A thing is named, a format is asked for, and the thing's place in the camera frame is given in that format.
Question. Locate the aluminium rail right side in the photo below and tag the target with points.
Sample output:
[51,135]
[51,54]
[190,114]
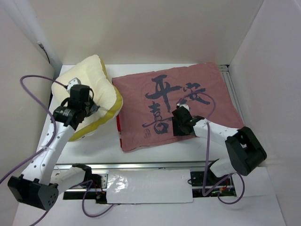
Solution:
[224,70]

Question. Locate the white cover plate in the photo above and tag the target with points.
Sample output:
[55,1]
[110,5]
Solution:
[148,186]

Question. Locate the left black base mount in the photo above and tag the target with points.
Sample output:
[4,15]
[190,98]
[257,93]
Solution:
[94,186]

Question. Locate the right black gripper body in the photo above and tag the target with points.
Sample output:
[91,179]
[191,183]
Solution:
[177,127]

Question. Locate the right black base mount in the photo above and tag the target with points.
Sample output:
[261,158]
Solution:
[196,180]

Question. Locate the aluminium rail front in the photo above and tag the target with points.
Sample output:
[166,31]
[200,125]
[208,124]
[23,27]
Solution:
[148,165]

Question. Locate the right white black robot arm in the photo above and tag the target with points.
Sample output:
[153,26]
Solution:
[245,152]

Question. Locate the aluminium rail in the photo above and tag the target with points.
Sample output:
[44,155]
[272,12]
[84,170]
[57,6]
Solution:
[148,165]
[224,70]

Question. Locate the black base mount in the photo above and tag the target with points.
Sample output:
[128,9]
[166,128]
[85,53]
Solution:
[94,186]
[196,180]

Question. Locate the cream yellow pillow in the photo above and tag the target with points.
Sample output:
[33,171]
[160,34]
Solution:
[92,72]

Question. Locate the small wall cable plug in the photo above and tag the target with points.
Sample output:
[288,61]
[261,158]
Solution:
[43,48]

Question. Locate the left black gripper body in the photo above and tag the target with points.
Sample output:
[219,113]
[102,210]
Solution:
[90,107]

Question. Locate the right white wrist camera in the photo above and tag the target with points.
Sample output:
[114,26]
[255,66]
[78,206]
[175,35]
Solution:
[183,105]

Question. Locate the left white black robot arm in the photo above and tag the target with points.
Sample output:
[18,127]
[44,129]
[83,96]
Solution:
[37,186]

